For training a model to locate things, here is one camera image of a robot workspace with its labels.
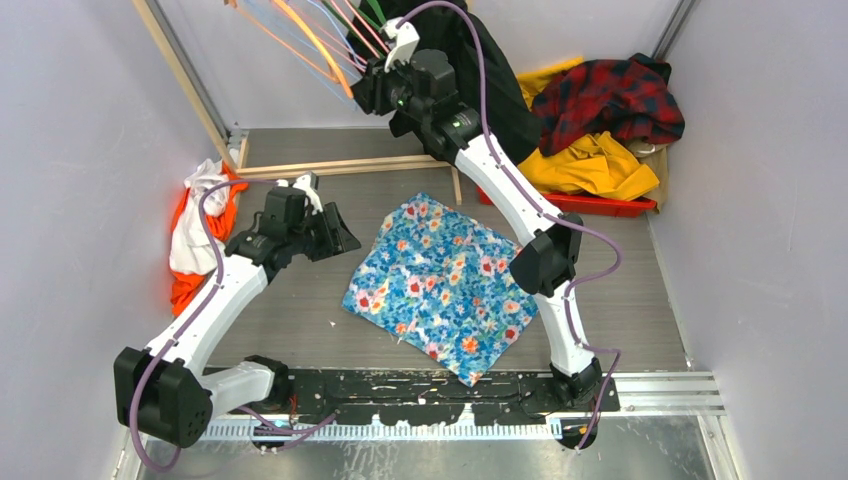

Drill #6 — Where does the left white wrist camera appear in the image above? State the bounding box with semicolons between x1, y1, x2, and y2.
275;171;324;215

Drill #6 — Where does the yellow garment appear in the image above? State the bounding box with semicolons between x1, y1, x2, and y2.
517;58;672;201

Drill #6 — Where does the red plastic bin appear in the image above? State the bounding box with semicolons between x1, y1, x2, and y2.
476;185;658;219

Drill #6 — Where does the orange hanger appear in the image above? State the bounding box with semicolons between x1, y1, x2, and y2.
225;0;356;101

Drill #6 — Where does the blue hanger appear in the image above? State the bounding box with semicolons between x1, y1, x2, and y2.
245;0;369;104

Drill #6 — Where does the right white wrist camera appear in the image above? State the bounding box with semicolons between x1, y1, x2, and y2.
383;17;420;73

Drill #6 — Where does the pink hanger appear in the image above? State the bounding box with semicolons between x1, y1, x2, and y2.
285;0;388;72

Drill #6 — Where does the red plaid shirt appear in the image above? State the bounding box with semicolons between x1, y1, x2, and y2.
531;53;686;157

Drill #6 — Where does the white and orange clothes pile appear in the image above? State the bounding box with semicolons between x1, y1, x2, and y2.
168;159;248;317

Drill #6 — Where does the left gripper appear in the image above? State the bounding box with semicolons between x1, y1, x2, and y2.
287;202;359;262

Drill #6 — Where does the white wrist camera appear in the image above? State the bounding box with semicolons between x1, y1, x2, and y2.
383;17;420;73
275;171;324;215

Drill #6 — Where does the wooden clothes rack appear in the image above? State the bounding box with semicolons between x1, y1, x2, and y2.
132;0;449;180

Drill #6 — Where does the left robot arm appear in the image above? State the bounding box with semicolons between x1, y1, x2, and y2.
113;173;361;448

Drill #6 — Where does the black pleated skirt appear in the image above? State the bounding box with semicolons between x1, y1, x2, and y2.
380;1;541;165

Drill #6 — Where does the aluminium frame post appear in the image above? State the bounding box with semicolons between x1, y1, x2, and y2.
142;0;230;144

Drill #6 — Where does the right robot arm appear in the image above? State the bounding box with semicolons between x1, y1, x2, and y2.
352;49;604;411

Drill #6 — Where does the green hanger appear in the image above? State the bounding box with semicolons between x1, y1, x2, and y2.
319;1;388;30

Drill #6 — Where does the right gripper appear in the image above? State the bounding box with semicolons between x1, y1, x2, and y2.
344;51;428;125

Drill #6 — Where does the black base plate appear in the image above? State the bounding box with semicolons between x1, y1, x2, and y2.
248;369;620;427

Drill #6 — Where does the blue patterned garment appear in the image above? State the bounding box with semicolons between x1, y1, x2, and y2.
342;193;538;386

